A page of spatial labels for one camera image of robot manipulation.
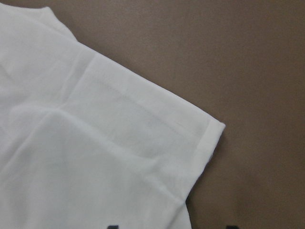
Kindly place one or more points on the white long-sleeve printed shirt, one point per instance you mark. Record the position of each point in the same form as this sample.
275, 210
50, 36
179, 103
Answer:
86, 143

